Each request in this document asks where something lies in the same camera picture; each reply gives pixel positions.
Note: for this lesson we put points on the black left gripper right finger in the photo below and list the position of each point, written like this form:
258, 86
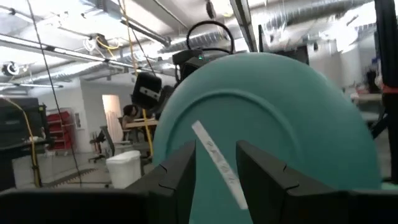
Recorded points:
264, 186

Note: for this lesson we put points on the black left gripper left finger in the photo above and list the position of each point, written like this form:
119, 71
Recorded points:
174, 193

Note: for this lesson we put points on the teal plate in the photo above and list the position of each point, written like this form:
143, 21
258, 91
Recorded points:
264, 109

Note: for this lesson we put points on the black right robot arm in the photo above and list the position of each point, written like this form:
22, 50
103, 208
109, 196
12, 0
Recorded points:
186, 59

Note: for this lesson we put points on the person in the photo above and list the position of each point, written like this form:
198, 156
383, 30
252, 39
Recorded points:
129, 112

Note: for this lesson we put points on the wooden table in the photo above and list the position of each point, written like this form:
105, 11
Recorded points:
140, 124

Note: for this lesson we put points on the white trash bin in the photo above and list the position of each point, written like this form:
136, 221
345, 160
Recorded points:
124, 169

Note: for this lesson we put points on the black office chair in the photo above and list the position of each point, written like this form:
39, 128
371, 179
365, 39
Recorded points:
107, 137

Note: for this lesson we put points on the black cabinet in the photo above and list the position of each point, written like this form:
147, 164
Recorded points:
15, 124

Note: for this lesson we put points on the black aluminium table frame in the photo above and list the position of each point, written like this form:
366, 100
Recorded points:
387, 46

